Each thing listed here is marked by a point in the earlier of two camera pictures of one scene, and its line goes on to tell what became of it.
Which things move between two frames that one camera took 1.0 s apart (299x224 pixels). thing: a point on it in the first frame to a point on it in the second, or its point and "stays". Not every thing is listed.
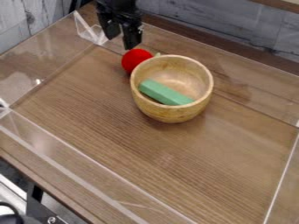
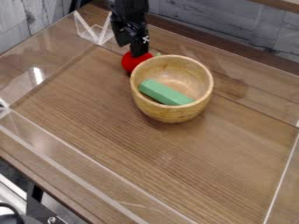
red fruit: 132,58 stays
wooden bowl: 182,73 stays
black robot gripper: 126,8 to 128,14
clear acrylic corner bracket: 91,32 stays
